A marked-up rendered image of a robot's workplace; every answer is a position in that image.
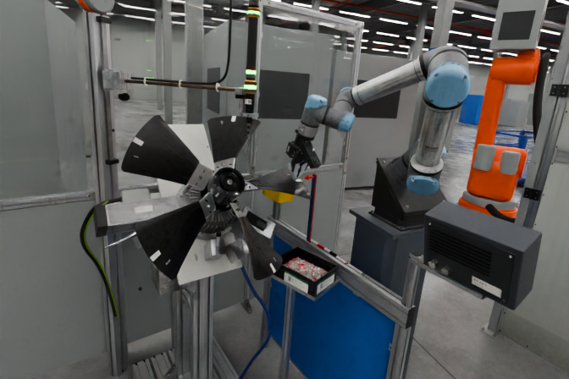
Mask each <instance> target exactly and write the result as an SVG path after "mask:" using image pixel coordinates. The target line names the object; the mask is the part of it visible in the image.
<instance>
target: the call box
mask: <svg viewBox="0 0 569 379"><path fill-rule="evenodd" d="M262 194H263V195H265V196H267V197H268V198H269V199H271V200H274V201H275V202H277V203H283V202H288V201H293V200H294V195H291V194H287V193H283V192H278V191H272V190H265V189H263V190H262Z"/></svg>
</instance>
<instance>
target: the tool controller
mask: <svg viewBox="0 0 569 379"><path fill-rule="evenodd" d="M541 239H542V233H540V232H539V231H536V230H533V229H531V228H526V227H523V226H521V225H518V224H515V223H512V222H507V221H505V220H502V219H499V218H497V217H492V216H490V215H487V214H484V213H482V212H479V211H474V210H472V209H469V208H466V207H464V206H459V205H457V204H454V203H451V202H449V201H446V200H444V201H443V202H441V203H440V204H438V205H437V206H436V207H435V208H433V209H432V210H430V211H428V212H427V213H425V215H424V252H423V264H424V265H426V266H429V267H431V268H433V269H434V270H435V271H437V272H440V273H442V274H444V275H446V276H447V277H450V278H452V279H454V280H456V281H457V282H458V283H461V284H463V285H465V286H467V287H469V288H471V289H473V290H475V291H476V292H478V293H480V294H482V295H484V296H486V297H488V298H490V299H492V300H494V301H496V302H497V303H499V304H501V305H503V306H505V307H507V308H509V309H511V310H515V309H516V308H517V307H518V306H519V305H520V304H521V303H522V301H523V300H524V299H525V298H526V296H527V295H528V294H529V293H530V292H531V290H532V289H533V280H534V276H535V271H536V266H537V261H538V257H539V248H540V244H541Z"/></svg>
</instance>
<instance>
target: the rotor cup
mask: <svg viewBox="0 0 569 379"><path fill-rule="evenodd" d="M228 179H231V180H232V182H233V183H232V184H228V183H227V180H228ZM245 186H246V183H245V180H244V177H243V176H242V174H241V173H240V172H239V171H238V170H236V169H234V168H229V167H226V168H220V169H219V170H218V171H217V172H216V173H215V174H214V176H213V177H211V179H210V180H209V181H208V183H207V185H206V187H205V189H204V190H203V191H202V190H200V197H201V198H202V197H203V196H204V195H205V194H206V193H207V192H208V191H209V190H210V192H211V193H212V196H213V200H214V203H215V206H216V209H215V211H214V212H226V211H229V210H230V209H231V207H230V206H229V203H236V201H237V199H236V200H235V198H236V197H238V196H240V195H241V194H242V193H243V191H244V189H245ZM217 193H219V195H218V196H217V197H216V196H215V195H216V194H217Z"/></svg>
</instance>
